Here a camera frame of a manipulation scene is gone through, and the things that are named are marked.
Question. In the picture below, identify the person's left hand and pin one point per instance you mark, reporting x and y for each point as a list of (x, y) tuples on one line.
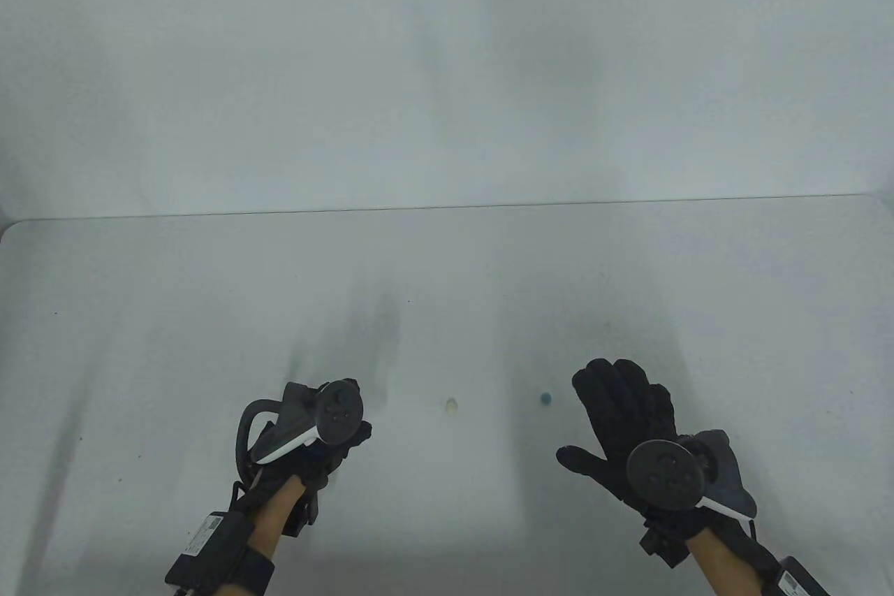
[(328, 467)]

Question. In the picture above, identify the person's right hand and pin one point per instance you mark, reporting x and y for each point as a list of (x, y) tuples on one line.
[(621, 414)]

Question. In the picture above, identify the person's left forearm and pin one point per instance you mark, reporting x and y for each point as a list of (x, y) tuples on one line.
[(269, 526)]

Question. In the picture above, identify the person's right forearm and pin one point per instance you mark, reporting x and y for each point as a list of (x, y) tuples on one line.
[(723, 568)]

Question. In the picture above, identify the white and grey controller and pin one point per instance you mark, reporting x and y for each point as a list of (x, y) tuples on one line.
[(337, 412), (663, 474)]

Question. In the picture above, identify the black box with label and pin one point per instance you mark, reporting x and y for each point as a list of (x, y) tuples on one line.
[(209, 547), (796, 582)]

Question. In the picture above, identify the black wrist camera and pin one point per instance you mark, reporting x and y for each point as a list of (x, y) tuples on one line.
[(304, 512), (663, 543)]

